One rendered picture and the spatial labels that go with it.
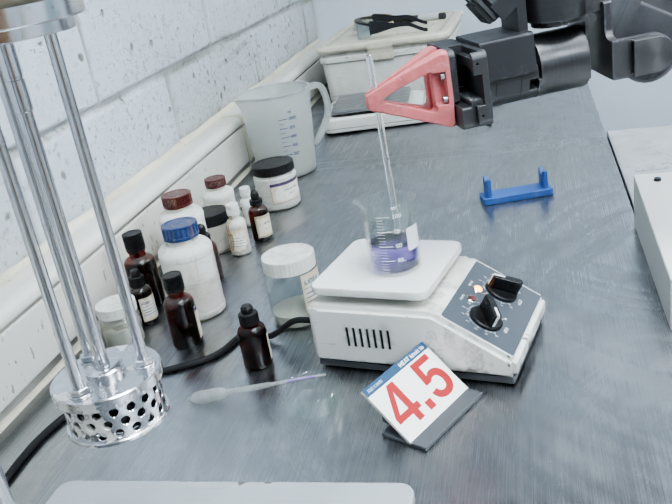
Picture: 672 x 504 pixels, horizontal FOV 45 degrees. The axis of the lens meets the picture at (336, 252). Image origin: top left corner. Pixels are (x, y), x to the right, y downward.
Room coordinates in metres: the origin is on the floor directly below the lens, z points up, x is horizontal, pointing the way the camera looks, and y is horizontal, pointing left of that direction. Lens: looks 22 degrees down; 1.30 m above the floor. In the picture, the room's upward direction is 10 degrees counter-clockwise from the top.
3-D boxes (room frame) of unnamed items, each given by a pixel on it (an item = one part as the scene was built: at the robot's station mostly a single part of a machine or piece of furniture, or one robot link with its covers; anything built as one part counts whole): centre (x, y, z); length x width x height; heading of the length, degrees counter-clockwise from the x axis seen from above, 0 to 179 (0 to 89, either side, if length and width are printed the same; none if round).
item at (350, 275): (0.72, -0.05, 0.98); 0.12 x 0.12 x 0.01; 61
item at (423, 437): (0.59, -0.05, 0.92); 0.09 x 0.06 x 0.04; 137
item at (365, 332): (0.71, -0.07, 0.94); 0.22 x 0.13 x 0.08; 61
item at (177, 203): (1.02, 0.19, 0.95); 0.06 x 0.06 x 0.11
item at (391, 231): (0.71, -0.05, 1.02); 0.06 x 0.05 x 0.08; 75
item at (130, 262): (0.93, 0.24, 0.95); 0.04 x 0.04 x 0.10
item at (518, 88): (0.74, -0.17, 1.15); 0.10 x 0.07 x 0.07; 6
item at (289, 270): (0.82, 0.05, 0.94); 0.06 x 0.06 x 0.08
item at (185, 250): (0.88, 0.17, 0.96); 0.06 x 0.06 x 0.11
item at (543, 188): (1.08, -0.27, 0.92); 0.10 x 0.03 x 0.04; 89
